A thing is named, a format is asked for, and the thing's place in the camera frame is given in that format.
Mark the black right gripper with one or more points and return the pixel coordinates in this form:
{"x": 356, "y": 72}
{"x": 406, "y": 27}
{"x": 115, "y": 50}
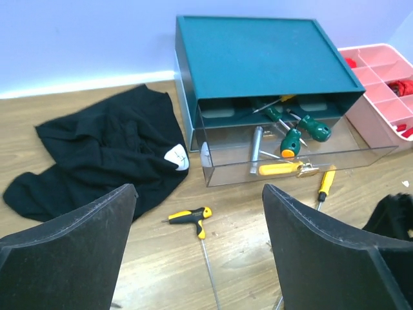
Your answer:
{"x": 392, "y": 217}

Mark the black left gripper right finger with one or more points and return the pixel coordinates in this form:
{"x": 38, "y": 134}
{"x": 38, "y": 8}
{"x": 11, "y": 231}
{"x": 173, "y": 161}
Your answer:
{"x": 323, "y": 263}

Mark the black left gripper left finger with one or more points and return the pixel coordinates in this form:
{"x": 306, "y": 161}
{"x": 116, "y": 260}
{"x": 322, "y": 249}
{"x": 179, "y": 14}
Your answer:
{"x": 72, "y": 261}

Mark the yellow screwdriver large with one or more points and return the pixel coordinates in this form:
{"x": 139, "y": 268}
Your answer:
{"x": 326, "y": 184}

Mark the pink compartment tray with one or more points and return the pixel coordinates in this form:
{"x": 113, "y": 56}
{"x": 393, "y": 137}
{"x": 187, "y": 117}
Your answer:
{"x": 378, "y": 110}

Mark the small green screwdriver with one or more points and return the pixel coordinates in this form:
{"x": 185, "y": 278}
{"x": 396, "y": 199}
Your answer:
{"x": 317, "y": 130}

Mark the green screwdriver short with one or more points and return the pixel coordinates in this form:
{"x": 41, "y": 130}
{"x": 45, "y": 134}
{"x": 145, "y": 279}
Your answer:
{"x": 290, "y": 145}

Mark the clear drawer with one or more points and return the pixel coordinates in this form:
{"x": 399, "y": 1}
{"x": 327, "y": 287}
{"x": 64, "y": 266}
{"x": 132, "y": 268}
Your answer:
{"x": 225, "y": 150}

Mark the silver T-handle wrench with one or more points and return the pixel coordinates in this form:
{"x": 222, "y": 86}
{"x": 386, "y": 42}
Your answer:
{"x": 261, "y": 145}

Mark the green screwdriver long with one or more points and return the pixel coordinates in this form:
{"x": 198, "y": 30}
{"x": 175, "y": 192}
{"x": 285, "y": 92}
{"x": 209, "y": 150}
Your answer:
{"x": 273, "y": 114}

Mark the yellow screwdriver small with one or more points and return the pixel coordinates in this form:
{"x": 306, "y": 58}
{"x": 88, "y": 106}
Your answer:
{"x": 281, "y": 99}

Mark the teal drawer cabinet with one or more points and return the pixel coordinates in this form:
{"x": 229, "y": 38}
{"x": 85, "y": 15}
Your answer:
{"x": 223, "y": 61}

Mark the black cloth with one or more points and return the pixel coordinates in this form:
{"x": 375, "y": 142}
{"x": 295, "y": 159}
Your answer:
{"x": 131, "y": 137}

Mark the red block top compartment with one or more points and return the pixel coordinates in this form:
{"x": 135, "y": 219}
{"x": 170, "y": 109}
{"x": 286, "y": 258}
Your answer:
{"x": 351, "y": 62}

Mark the yellow black T-handle long driver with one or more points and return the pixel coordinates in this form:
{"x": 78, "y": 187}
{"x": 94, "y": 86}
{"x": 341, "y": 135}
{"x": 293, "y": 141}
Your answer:
{"x": 196, "y": 217}

